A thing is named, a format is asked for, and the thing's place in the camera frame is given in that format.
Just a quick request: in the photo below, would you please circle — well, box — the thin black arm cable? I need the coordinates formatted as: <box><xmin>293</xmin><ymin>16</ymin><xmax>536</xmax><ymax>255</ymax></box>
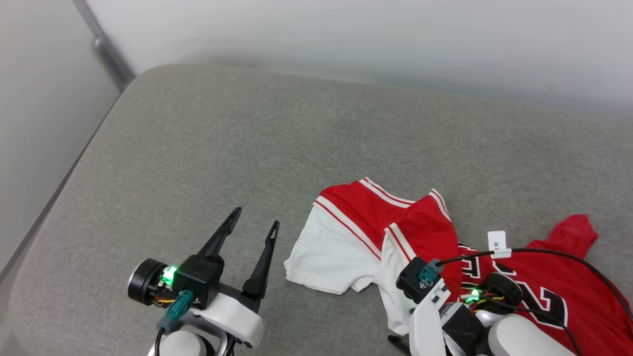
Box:
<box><xmin>154</xmin><ymin>324</ymin><xmax>169</xmax><ymax>356</ymax></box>
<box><xmin>487</xmin><ymin>295</ymin><xmax>582</xmax><ymax>356</ymax></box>
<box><xmin>435</xmin><ymin>248</ymin><xmax>633</xmax><ymax>327</ymax></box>

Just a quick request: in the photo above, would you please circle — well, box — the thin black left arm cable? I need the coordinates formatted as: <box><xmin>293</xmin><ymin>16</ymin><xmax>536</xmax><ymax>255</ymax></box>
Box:
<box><xmin>154</xmin><ymin>324</ymin><xmax>169</xmax><ymax>356</ymax></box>

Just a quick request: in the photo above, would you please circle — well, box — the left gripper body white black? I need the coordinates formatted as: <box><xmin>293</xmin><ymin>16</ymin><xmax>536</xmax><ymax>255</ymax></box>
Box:
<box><xmin>127</xmin><ymin>258</ymin><xmax>266</xmax><ymax>349</ymax></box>

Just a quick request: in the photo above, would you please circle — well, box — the teal left camera connector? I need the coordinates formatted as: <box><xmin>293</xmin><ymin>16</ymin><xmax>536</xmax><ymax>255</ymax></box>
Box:
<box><xmin>157</xmin><ymin>290</ymin><xmax>194</xmax><ymax>333</ymax></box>

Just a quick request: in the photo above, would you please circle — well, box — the grey fabric sofa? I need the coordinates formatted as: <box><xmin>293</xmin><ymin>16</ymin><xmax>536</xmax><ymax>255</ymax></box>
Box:
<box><xmin>0</xmin><ymin>63</ymin><xmax>633</xmax><ymax>356</ymax></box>

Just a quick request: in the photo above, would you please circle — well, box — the white cable label tag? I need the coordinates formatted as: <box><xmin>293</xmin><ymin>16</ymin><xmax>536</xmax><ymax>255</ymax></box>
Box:
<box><xmin>487</xmin><ymin>230</ymin><xmax>513</xmax><ymax>260</ymax></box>

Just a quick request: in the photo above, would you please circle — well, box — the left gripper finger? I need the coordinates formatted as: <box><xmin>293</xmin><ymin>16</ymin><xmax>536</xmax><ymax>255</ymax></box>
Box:
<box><xmin>196</xmin><ymin>207</ymin><xmax>243</xmax><ymax>266</ymax></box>
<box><xmin>242</xmin><ymin>221</ymin><xmax>280</xmax><ymax>301</ymax></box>

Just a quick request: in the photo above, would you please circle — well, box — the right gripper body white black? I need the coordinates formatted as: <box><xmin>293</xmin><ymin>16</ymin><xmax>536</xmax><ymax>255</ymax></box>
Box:
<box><xmin>408</xmin><ymin>272</ymin><xmax>524</xmax><ymax>356</ymax></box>

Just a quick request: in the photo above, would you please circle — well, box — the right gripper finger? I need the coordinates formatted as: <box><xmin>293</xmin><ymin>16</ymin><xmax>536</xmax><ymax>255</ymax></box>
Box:
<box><xmin>387</xmin><ymin>335</ymin><xmax>412</xmax><ymax>356</ymax></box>

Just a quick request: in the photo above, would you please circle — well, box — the teal camera connector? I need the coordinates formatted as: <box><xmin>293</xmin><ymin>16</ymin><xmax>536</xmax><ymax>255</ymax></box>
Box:
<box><xmin>418</xmin><ymin>258</ymin><xmax>443</xmax><ymax>288</ymax></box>
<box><xmin>157</xmin><ymin>290</ymin><xmax>194</xmax><ymax>333</ymax></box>

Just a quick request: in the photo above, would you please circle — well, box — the teal right camera connector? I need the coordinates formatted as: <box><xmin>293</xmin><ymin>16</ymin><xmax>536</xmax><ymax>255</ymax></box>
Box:
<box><xmin>418</xmin><ymin>258</ymin><xmax>443</xmax><ymax>288</ymax></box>

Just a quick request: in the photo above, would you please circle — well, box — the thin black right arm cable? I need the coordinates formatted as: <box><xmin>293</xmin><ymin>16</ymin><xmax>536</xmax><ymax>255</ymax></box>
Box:
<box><xmin>487</xmin><ymin>295</ymin><xmax>582</xmax><ymax>356</ymax></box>
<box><xmin>435</xmin><ymin>248</ymin><xmax>633</xmax><ymax>327</ymax></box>

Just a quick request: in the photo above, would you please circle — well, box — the red and white jersey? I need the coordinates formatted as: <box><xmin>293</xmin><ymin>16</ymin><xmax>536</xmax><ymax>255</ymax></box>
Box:
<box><xmin>284</xmin><ymin>177</ymin><xmax>633</xmax><ymax>356</ymax></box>

